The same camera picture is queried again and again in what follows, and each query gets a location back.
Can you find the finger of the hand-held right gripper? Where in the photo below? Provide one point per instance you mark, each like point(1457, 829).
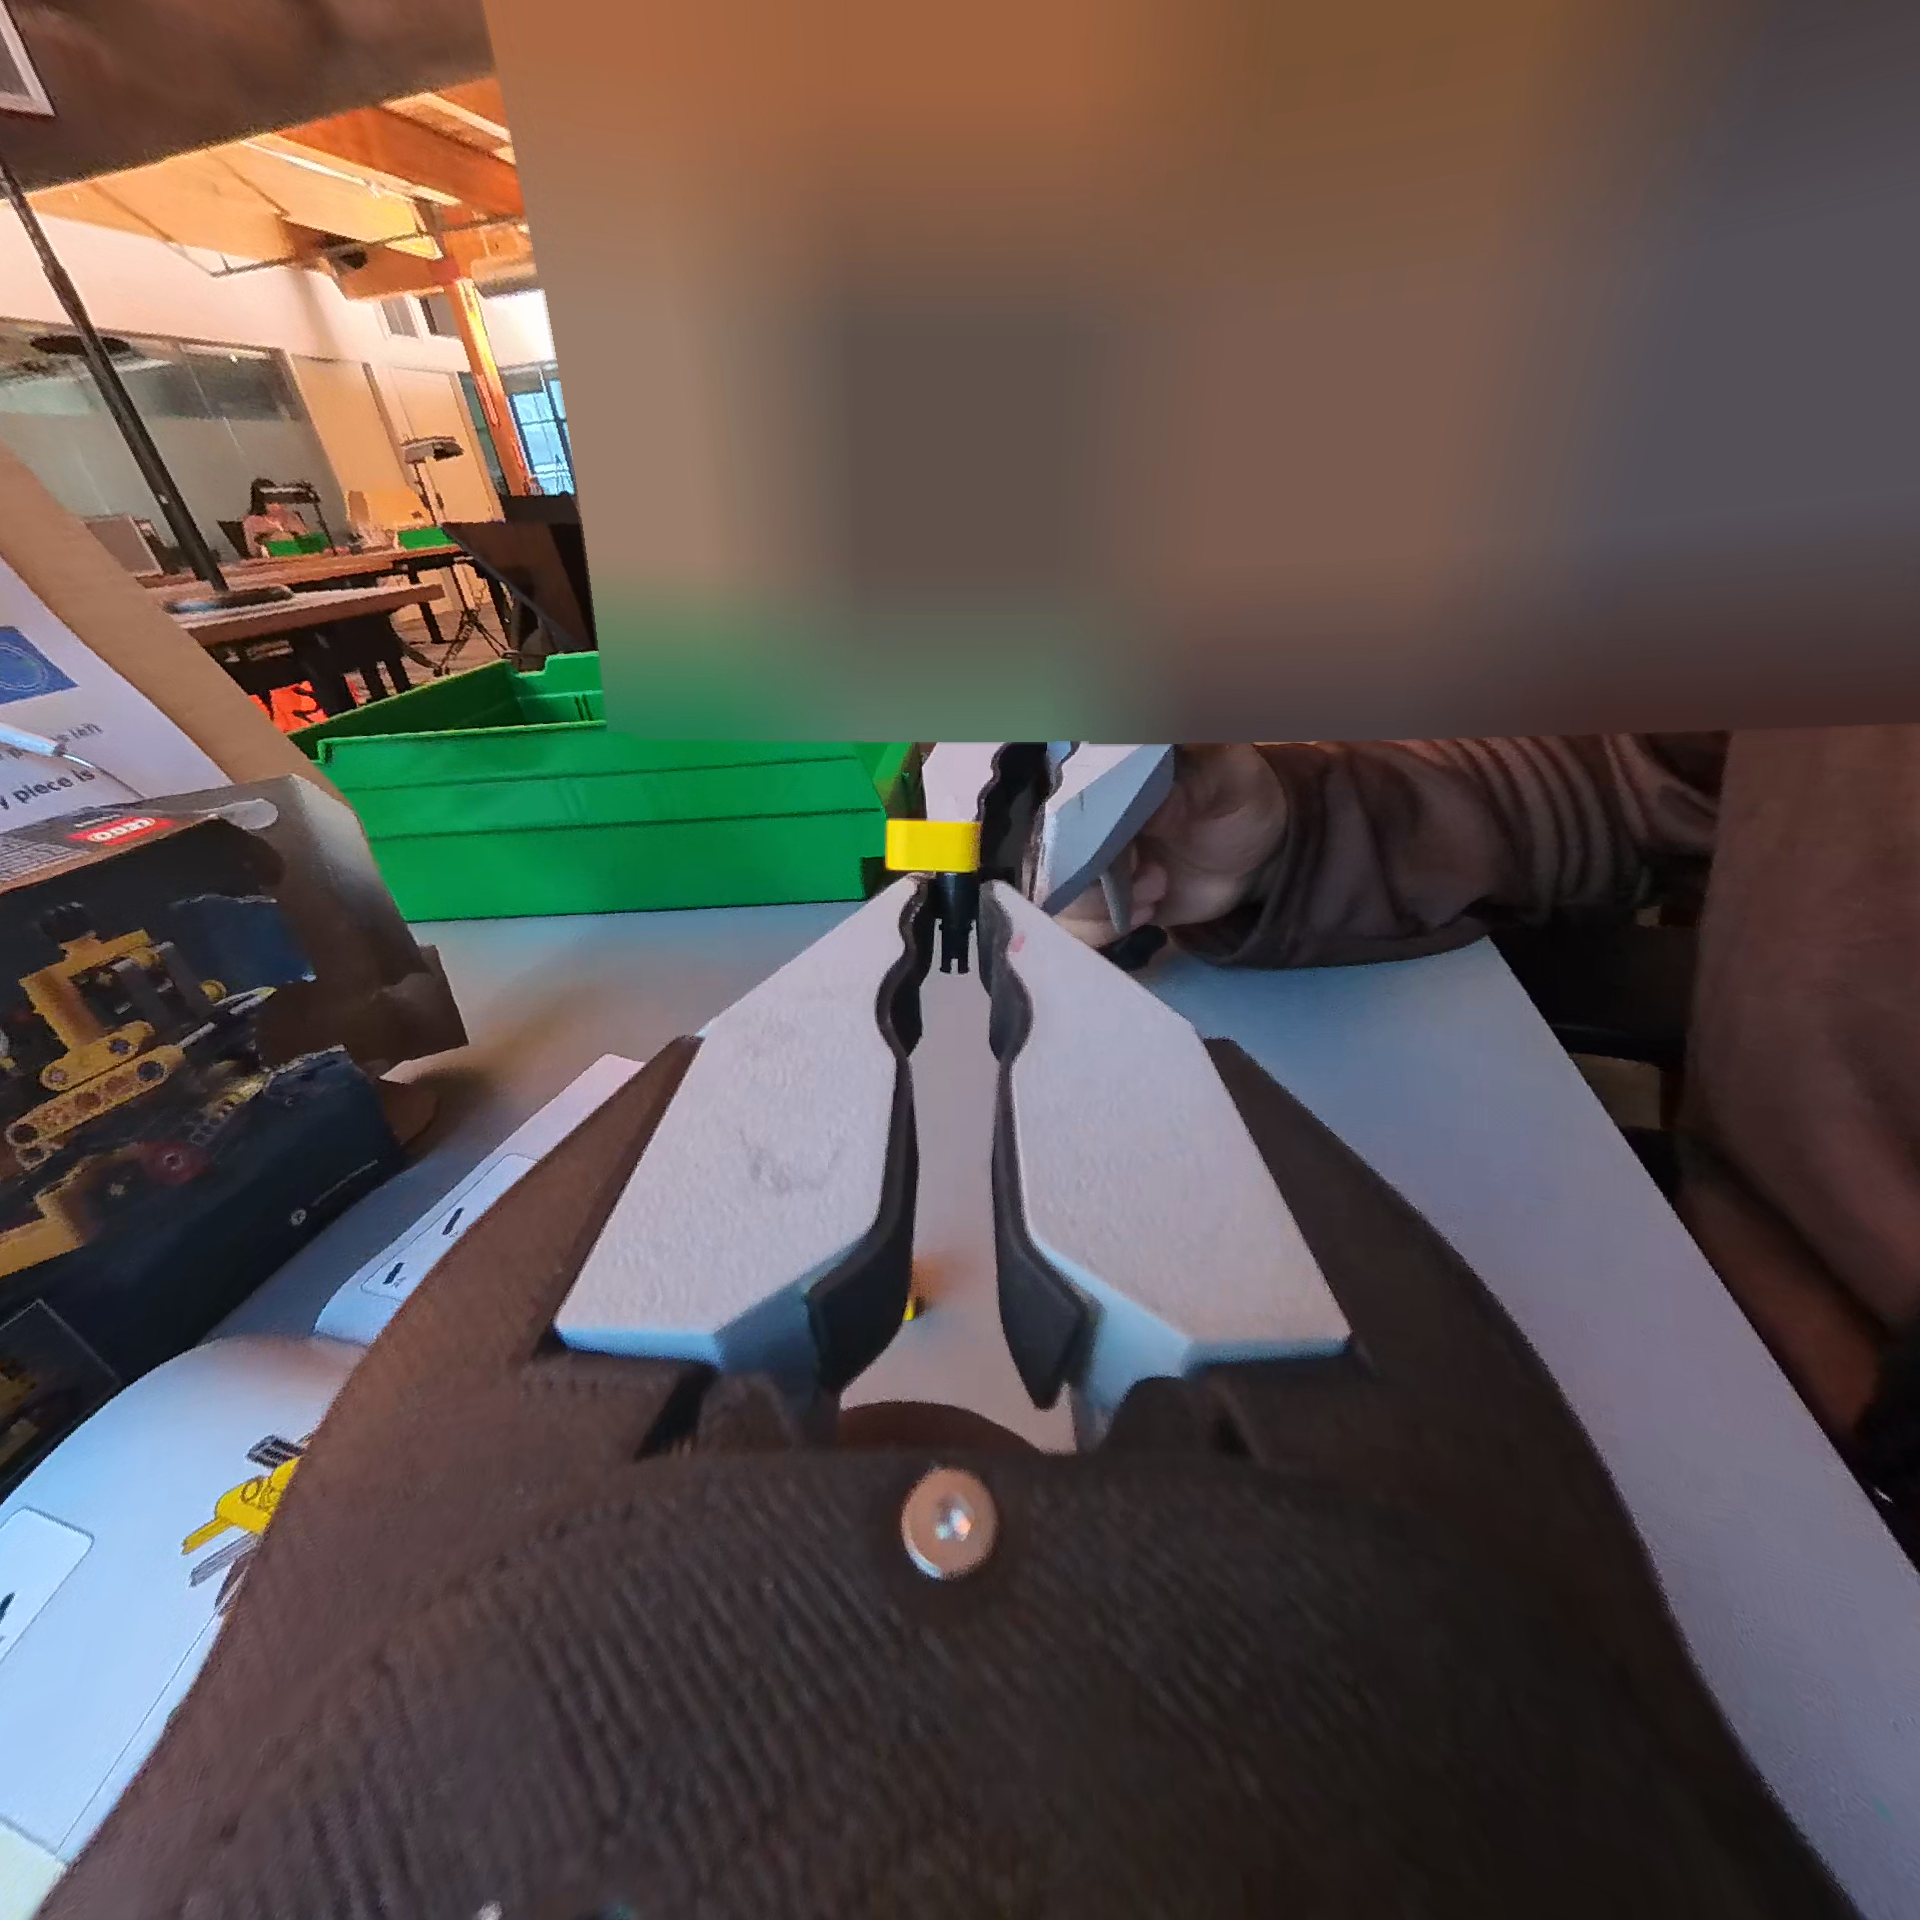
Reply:
point(1103, 817)
point(1014, 809)

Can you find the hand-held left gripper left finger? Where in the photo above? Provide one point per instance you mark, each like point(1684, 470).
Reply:
point(750, 1171)

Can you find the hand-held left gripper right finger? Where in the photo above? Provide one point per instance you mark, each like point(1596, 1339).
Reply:
point(1171, 1186)

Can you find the yellow and black lego piece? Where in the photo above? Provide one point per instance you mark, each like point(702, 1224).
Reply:
point(930, 844)

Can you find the black lego pin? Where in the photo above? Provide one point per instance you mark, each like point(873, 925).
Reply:
point(955, 916)

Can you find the person's right forearm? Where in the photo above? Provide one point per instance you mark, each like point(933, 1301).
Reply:
point(1471, 839)

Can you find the dark lego set box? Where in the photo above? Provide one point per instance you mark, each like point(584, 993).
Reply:
point(181, 1081)

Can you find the lego instruction booklet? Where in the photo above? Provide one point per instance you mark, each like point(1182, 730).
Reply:
point(166, 1500)

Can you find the person's right hand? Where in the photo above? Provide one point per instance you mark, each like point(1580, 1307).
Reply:
point(1217, 839)

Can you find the green plastic bin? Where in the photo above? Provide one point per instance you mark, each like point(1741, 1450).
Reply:
point(482, 693)
point(602, 825)

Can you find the brown sign board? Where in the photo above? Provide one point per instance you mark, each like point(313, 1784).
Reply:
point(226, 690)

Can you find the long wooden workbench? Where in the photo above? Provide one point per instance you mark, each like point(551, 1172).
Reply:
point(316, 592)

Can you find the white paper sign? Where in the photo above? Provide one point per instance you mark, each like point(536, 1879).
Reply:
point(76, 706)

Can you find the black pole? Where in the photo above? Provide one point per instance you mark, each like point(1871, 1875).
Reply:
point(127, 404)

